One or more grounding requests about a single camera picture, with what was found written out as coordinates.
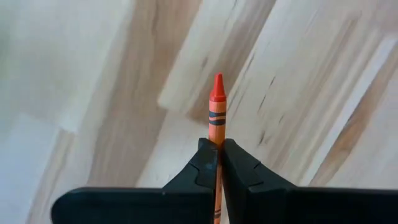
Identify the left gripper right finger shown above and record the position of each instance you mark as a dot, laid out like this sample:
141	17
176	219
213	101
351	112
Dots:
248	193

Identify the orange crayon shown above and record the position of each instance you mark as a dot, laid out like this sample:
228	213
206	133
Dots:
217	105

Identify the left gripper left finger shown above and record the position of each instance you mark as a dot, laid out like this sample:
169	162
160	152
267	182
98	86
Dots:
199	186

